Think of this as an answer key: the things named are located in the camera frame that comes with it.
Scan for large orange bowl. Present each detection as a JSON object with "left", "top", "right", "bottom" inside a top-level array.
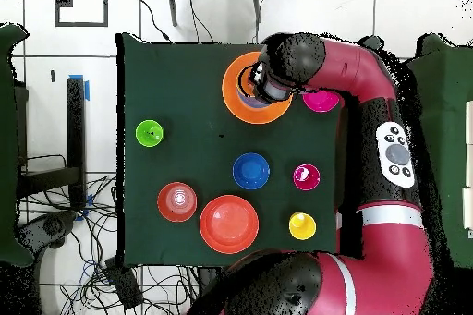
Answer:
[{"left": 221, "top": 51, "right": 295, "bottom": 125}]

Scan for small red-orange bowl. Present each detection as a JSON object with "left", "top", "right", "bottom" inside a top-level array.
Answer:
[{"left": 156, "top": 181, "right": 199, "bottom": 224}]

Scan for dark grey pedestal base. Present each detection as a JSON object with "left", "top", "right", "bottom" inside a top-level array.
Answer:
[{"left": 16, "top": 211, "right": 79, "bottom": 251}]

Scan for white panel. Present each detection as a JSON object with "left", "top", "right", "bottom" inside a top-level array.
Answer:
[{"left": 461, "top": 100, "right": 473, "bottom": 231}]

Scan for orange cup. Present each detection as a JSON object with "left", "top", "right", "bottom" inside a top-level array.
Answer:
[{"left": 237, "top": 67, "right": 260, "bottom": 97}]

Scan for dark blue bowl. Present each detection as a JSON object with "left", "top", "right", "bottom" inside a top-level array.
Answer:
[{"left": 232, "top": 151, "right": 271, "bottom": 191}]

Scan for black metal frame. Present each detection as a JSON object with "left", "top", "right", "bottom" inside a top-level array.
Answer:
[{"left": 16, "top": 76, "right": 87, "bottom": 211}]

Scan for dark green tablecloth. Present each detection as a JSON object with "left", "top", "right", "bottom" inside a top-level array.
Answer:
[{"left": 115, "top": 31, "right": 385, "bottom": 269}]

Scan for large red-orange bowl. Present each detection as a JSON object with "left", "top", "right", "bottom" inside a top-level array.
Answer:
[{"left": 199, "top": 194, "right": 261, "bottom": 255}]

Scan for neighbouring green cloth table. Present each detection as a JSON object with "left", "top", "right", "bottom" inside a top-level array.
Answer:
[
  {"left": 406, "top": 32, "right": 473, "bottom": 270},
  {"left": 0, "top": 22, "right": 36, "bottom": 268}
]

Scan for yellow cup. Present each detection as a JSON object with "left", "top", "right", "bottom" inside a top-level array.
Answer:
[{"left": 288, "top": 212, "right": 318, "bottom": 241}]

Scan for pink-red cup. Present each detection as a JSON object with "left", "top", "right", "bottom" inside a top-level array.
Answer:
[{"left": 292, "top": 163, "right": 321, "bottom": 191}]

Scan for pink-red bowl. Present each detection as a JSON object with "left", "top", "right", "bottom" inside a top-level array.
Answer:
[{"left": 302, "top": 90, "right": 340, "bottom": 114}]

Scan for black cable with plug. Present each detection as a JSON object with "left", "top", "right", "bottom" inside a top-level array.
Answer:
[{"left": 133, "top": 0, "right": 173, "bottom": 42}]

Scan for camera tripod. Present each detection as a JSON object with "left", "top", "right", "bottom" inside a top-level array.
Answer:
[{"left": 164, "top": 0, "right": 268, "bottom": 28}]

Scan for blue tape piece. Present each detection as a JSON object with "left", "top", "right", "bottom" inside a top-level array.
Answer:
[{"left": 67, "top": 73, "right": 91, "bottom": 102}]

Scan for black power strip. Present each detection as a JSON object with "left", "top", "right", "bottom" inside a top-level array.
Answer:
[{"left": 103, "top": 256, "right": 144, "bottom": 310}]

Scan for green cup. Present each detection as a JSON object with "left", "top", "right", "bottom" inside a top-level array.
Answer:
[{"left": 135, "top": 119, "right": 165, "bottom": 148}]

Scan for light blue bowl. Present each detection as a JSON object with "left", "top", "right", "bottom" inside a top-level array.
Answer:
[{"left": 237, "top": 91, "right": 273, "bottom": 110}]

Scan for tangle of cables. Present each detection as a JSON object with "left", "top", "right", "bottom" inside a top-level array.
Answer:
[{"left": 18, "top": 174, "right": 202, "bottom": 315}]

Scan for black square frame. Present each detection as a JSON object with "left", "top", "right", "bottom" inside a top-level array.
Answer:
[{"left": 54, "top": 0, "right": 109, "bottom": 28}]

